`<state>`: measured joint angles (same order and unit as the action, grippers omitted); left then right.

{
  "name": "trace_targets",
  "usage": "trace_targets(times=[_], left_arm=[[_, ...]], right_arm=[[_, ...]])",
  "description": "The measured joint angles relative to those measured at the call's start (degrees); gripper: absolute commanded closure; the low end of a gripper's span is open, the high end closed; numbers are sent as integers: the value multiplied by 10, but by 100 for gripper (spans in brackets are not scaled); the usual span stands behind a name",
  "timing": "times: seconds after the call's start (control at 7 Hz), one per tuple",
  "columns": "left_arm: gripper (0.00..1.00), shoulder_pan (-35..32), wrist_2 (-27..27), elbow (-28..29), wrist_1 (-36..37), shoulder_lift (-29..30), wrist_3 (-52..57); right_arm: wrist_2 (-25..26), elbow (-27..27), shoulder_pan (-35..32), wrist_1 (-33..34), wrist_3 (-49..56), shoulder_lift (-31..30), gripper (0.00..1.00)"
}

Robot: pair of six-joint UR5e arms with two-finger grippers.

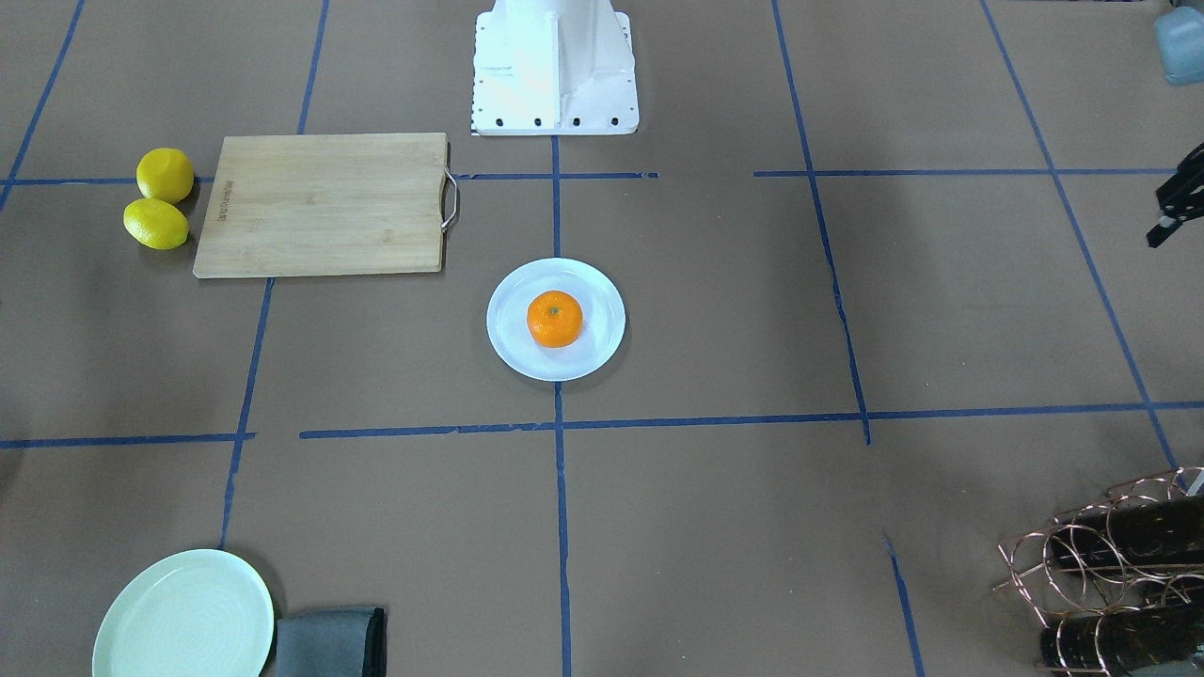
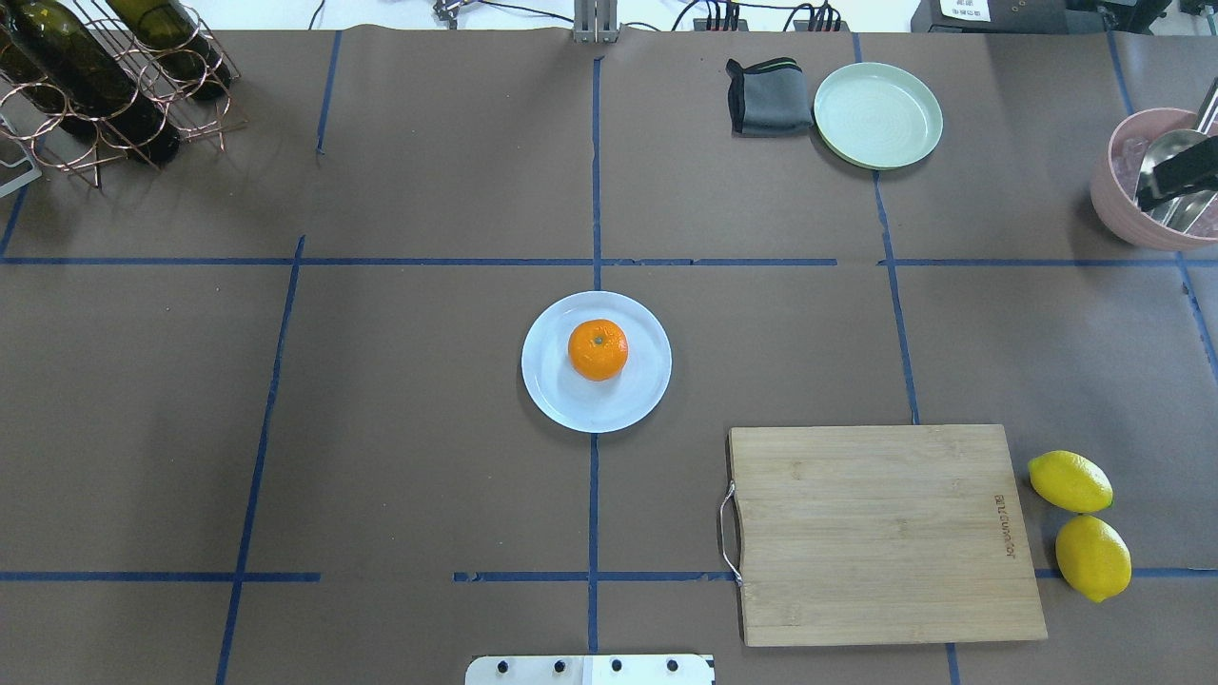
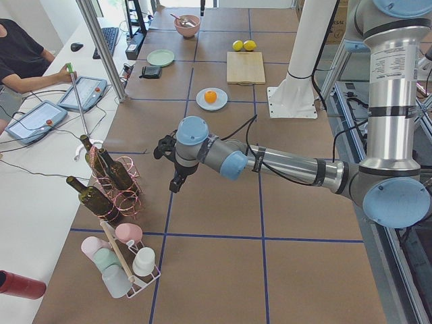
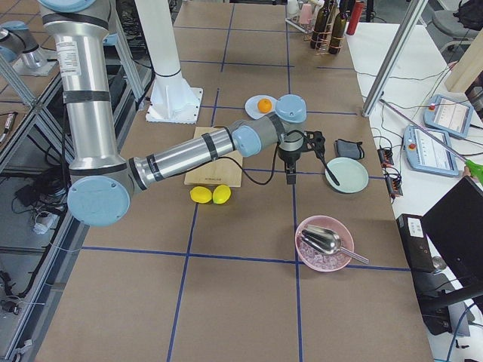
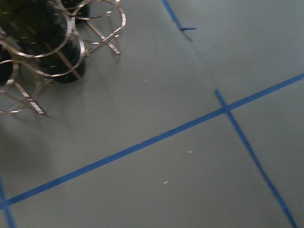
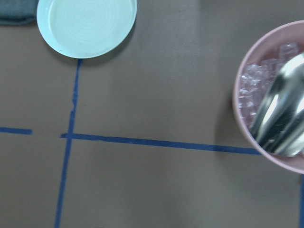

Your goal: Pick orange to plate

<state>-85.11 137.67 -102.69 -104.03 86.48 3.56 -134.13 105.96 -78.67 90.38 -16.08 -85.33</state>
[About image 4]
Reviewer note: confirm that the orange fruit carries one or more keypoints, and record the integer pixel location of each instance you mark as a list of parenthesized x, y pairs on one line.
[(264, 105)]

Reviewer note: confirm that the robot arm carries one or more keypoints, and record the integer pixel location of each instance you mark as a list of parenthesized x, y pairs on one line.
[(103, 182)]

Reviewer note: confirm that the metal ice scoop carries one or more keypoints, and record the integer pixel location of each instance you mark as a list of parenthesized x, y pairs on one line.
[(327, 242)]

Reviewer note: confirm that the black computer monitor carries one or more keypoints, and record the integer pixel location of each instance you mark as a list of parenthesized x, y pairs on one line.
[(454, 226)]

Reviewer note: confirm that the yellow lemon near edge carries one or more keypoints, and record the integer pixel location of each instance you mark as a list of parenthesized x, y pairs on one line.
[(201, 194)]

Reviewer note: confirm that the aluminium frame post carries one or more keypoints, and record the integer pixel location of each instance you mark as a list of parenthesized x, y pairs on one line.
[(401, 37)]

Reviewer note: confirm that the yellow lemon upper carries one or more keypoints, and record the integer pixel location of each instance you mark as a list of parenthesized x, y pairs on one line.
[(221, 194)]

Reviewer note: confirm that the pink bowl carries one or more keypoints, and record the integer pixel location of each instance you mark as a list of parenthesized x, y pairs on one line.
[(326, 222)]

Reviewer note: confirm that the red cylinder bottle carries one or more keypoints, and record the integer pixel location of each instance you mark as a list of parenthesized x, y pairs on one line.
[(355, 16)]

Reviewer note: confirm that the light green plate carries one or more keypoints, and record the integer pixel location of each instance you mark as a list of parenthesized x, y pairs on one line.
[(351, 175)]

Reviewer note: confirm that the bamboo cutting board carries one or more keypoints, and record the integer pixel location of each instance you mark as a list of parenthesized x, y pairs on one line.
[(215, 173)]

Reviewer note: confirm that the teach pendant near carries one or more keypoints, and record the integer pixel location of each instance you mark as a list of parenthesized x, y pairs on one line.
[(425, 155)]

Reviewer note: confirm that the clear ice cubes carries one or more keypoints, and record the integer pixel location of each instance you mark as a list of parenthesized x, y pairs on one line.
[(319, 261)]

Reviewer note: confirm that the grey folded cloth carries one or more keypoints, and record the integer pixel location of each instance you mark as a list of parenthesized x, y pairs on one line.
[(349, 149)]

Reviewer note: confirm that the pink cup on rack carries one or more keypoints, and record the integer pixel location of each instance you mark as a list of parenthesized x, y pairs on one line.
[(305, 16)]

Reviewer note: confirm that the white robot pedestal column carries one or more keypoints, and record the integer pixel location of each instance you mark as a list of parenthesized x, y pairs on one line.
[(172, 99)]

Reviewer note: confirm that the light blue plate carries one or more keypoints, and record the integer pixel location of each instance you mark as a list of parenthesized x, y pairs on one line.
[(251, 106)]

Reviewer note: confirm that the teach pendant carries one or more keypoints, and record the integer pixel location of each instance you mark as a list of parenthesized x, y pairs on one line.
[(425, 155), (450, 115)]

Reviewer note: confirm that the copper wire bottle rack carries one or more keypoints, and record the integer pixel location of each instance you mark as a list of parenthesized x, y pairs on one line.
[(328, 29)]

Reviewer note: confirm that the dark green wine bottle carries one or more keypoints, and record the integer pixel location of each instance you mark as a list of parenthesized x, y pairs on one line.
[(338, 28)]

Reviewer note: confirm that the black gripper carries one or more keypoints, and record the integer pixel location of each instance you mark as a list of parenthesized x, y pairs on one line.
[(289, 157)]

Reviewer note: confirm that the teach pendant far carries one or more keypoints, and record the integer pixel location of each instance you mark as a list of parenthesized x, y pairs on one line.
[(450, 115)]

